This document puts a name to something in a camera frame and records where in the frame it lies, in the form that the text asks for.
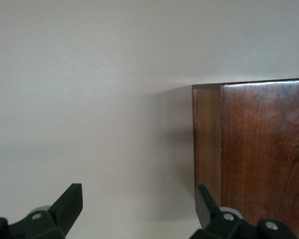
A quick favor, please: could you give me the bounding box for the dark wooden cabinet box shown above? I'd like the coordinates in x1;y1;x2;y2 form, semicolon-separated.
191;78;299;239

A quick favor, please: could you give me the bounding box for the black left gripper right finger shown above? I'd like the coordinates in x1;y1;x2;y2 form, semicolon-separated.
191;184;299;239

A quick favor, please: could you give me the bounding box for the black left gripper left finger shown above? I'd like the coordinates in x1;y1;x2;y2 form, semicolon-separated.
0;183;83;239

